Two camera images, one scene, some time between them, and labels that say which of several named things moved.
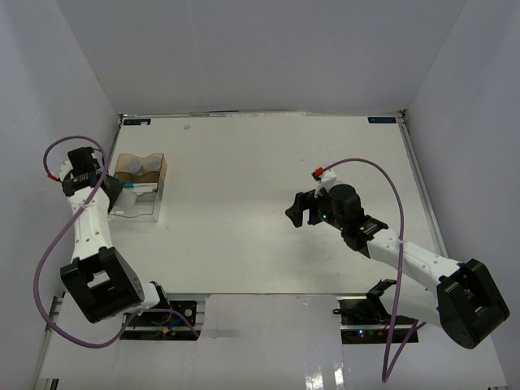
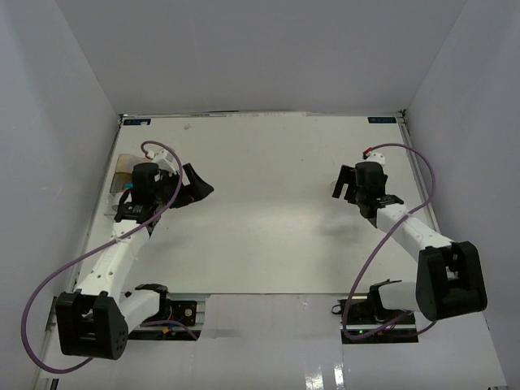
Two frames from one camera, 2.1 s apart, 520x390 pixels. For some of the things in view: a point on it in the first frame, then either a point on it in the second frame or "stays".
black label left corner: [129, 122] stays
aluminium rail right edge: [422, 186] stays
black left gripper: [117, 186] to [194, 191]
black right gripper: [304, 201] to [347, 175]
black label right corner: [381, 119] stays
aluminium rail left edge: [55, 309] stays
